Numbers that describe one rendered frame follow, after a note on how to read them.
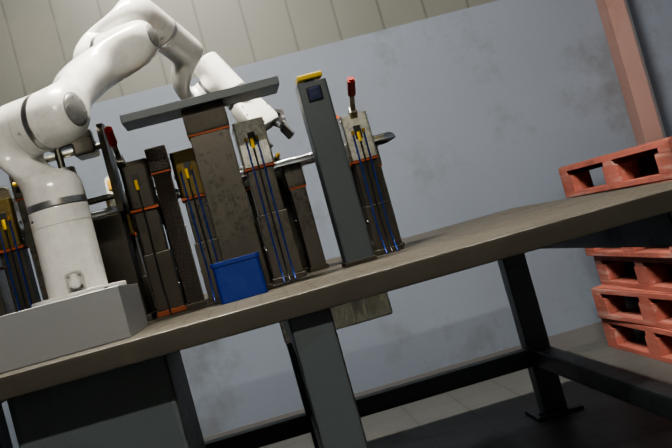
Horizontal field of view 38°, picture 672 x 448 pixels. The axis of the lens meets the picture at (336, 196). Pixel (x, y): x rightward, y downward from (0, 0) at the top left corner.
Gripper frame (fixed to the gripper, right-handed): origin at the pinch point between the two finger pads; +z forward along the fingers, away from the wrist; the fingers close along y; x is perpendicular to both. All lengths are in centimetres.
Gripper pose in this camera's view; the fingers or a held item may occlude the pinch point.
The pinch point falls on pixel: (279, 140)
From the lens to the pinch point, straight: 266.3
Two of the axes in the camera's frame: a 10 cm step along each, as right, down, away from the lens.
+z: 6.8, 7.1, -1.6
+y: -6.0, 4.2, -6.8
